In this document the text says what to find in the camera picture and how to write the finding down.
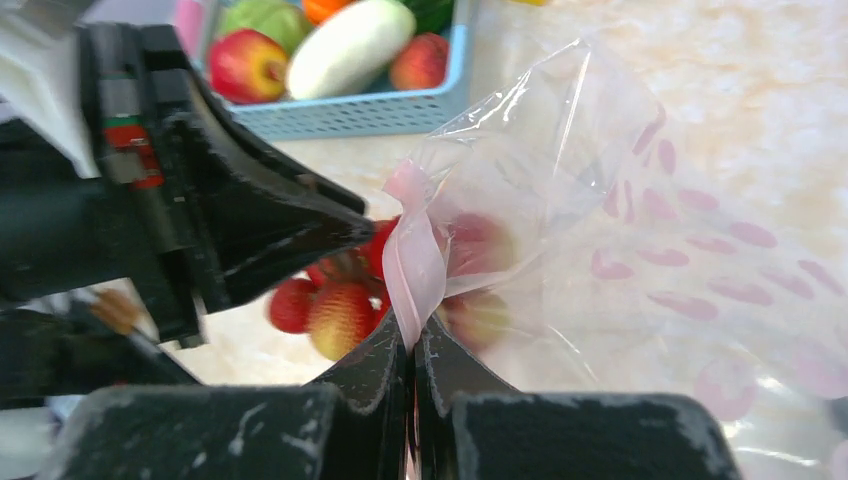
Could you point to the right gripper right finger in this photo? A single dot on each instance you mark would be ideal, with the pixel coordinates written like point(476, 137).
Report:
point(446, 381)

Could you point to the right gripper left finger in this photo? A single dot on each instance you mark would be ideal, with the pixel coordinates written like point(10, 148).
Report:
point(367, 435)

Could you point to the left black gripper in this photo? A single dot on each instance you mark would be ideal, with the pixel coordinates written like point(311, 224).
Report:
point(142, 219)

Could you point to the red cherry bunch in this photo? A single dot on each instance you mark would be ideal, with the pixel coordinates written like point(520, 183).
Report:
point(342, 298)

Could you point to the clear pink-dotted zip bag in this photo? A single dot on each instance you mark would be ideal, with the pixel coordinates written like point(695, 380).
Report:
point(569, 196)

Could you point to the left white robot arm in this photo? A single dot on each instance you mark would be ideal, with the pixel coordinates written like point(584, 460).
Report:
point(148, 418)

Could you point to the red yellow apple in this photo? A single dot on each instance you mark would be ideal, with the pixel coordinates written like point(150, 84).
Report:
point(247, 67)

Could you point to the light blue plastic basket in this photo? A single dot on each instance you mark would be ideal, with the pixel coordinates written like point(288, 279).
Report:
point(380, 109)

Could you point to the white radish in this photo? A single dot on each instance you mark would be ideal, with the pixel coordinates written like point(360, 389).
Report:
point(350, 50)

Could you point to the green apple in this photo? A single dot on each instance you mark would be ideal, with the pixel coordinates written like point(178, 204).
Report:
point(281, 21)

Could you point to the pink cylindrical bottle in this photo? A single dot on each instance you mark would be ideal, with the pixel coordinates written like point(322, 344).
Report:
point(188, 22)

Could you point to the orange pumpkin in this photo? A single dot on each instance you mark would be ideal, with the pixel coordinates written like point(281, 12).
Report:
point(318, 11)

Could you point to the red peach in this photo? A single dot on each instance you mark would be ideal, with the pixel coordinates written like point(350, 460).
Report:
point(422, 64)

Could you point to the green leafy vegetable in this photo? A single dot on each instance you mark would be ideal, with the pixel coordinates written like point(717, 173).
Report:
point(432, 16)

